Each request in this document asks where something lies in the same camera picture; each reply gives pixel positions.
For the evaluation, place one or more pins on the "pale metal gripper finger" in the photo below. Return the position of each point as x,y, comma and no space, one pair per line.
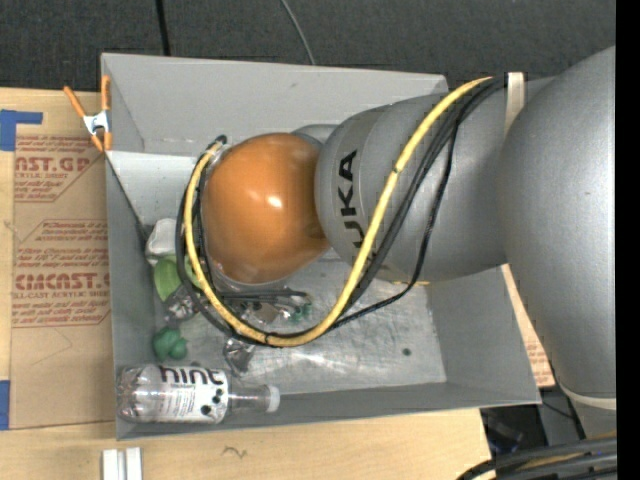
239,354
180,307

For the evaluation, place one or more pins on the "light green toy fruit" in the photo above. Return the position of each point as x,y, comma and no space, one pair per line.
166,278

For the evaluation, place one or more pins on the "dark green toy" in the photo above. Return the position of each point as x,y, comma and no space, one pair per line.
169,344

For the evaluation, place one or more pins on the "white cloth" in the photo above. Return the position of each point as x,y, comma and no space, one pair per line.
161,240

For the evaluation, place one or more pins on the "clear plastic bottle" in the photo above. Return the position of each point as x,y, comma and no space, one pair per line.
175,398

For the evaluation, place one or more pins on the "grey metal bin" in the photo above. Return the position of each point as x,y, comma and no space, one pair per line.
350,363

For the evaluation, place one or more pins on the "brown cardboard board, red print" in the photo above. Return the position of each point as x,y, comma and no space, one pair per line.
55,358

